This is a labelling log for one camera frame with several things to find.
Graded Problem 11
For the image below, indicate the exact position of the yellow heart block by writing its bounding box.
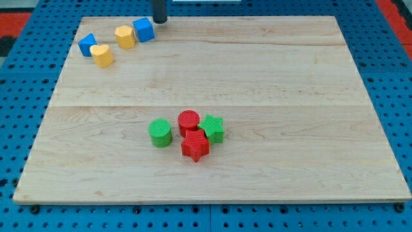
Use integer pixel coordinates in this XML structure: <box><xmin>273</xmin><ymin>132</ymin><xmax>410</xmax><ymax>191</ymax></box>
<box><xmin>89</xmin><ymin>44</ymin><xmax>114</xmax><ymax>68</ymax></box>

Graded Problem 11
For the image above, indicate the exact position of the green star block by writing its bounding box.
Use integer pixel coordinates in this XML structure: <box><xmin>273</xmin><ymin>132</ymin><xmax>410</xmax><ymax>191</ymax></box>
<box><xmin>198</xmin><ymin>114</ymin><xmax>225</xmax><ymax>144</ymax></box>

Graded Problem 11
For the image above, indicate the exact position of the red cylinder block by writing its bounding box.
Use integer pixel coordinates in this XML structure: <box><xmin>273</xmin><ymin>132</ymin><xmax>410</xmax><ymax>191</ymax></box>
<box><xmin>177</xmin><ymin>110</ymin><xmax>200</xmax><ymax>137</ymax></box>

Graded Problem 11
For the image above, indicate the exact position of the red star block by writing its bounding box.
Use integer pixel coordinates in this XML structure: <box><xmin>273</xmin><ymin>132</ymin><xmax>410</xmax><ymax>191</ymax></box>
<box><xmin>181</xmin><ymin>129</ymin><xmax>210</xmax><ymax>162</ymax></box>

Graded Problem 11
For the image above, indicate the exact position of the green cylinder block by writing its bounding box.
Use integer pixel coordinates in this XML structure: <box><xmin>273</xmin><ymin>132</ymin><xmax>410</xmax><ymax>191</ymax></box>
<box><xmin>148</xmin><ymin>118</ymin><xmax>173</xmax><ymax>148</ymax></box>

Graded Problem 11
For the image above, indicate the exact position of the blue cube block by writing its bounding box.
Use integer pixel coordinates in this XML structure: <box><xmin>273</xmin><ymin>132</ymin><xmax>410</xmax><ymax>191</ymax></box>
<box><xmin>133</xmin><ymin>17</ymin><xmax>155</xmax><ymax>43</ymax></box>

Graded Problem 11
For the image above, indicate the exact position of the yellow hexagon block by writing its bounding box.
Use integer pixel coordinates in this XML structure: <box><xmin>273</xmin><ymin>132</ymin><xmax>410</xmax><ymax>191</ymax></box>
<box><xmin>115</xmin><ymin>25</ymin><xmax>136</xmax><ymax>50</ymax></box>

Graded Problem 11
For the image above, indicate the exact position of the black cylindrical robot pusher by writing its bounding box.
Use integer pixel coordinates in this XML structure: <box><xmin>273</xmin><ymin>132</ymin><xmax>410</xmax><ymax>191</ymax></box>
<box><xmin>150</xmin><ymin>0</ymin><xmax>167</xmax><ymax>24</ymax></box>

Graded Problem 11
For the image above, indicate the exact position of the blue triangle block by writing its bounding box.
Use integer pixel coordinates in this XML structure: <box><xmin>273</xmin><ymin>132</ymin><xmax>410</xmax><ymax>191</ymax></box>
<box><xmin>78</xmin><ymin>34</ymin><xmax>97</xmax><ymax>57</ymax></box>

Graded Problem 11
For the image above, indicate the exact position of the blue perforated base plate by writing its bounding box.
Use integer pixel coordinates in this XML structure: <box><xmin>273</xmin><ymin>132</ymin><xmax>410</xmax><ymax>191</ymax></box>
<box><xmin>1</xmin><ymin>0</ymin><xmax>411</xmax><ymax>231</ymax></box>

